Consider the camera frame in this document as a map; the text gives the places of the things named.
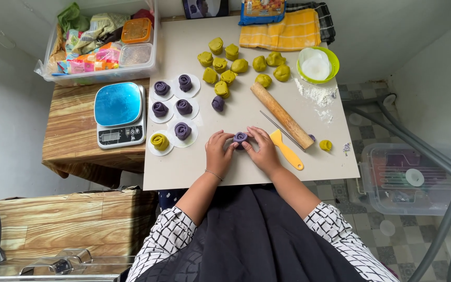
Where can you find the person's left hand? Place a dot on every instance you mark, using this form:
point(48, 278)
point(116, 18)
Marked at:
point(217, 156)

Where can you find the person's right hand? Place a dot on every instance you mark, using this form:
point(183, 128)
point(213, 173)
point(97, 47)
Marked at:
point(264, 154)

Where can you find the purple dough rose bun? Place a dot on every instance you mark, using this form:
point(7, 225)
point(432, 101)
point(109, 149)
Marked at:
point(240, 138)

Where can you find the yellow plastic scraper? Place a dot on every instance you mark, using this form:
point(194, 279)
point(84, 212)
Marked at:
point(286, 151)

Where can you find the thin metal skewer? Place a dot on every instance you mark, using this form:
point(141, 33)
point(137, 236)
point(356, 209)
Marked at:
point(280, 129)

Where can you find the set of white paper rounds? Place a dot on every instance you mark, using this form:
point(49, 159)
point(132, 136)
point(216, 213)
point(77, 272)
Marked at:
point(192, 135)

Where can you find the group of purple dough roses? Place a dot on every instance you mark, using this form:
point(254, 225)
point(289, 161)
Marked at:
point(183, 130)

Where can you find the wooden rolling pin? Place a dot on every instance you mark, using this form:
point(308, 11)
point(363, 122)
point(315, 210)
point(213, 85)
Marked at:
point(282, 115)

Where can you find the small purple dough bit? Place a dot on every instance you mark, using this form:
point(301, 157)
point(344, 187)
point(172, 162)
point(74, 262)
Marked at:
point(311, 137)

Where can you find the green dough rose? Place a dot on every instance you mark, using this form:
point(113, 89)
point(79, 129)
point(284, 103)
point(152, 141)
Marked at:
point(159, 141)

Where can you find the small green dough ball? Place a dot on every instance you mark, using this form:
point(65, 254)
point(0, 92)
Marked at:
point(325, 145)

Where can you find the white flour pile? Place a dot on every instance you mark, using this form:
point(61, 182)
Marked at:
point(319, 96)

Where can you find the black apron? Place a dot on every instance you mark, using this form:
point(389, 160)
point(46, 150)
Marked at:
point(249, 243)

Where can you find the heap of green dough pieces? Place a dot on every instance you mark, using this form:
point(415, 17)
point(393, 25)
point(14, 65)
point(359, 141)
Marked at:
point(221, 64)

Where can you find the black white checked shirt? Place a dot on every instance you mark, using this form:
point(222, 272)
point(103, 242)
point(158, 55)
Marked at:
point(166, 235)

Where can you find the stack of white paper discs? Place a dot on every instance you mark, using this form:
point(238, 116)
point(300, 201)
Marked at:
point(315, 66)

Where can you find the blue digital kitchen scale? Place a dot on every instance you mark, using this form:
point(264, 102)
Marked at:
point(118, 105)

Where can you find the green plastic bowl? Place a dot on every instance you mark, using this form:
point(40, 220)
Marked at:
point(334, 64)

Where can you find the yellow striped cloth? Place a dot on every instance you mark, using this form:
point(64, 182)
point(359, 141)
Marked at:
point(280, 33)

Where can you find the blue and orange packet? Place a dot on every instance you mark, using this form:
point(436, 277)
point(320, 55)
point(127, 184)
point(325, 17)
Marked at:
point(262, 11)

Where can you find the small wooden table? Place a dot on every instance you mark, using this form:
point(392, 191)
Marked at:
point(73, 129)

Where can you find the black checked cloth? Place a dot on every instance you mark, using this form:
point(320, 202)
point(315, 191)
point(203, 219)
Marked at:
point(327, 21)

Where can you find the dark printed box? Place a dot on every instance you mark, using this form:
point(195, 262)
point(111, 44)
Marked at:
point(204, 8)

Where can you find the clear lidded floor container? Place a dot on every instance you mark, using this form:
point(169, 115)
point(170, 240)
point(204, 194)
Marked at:
point(413, 180)

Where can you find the clear storage box with packets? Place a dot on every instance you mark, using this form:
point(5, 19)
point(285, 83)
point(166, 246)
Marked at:
point(100, 47)

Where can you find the wood pattern cabinet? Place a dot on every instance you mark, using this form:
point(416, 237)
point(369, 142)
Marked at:
point(65, 223)

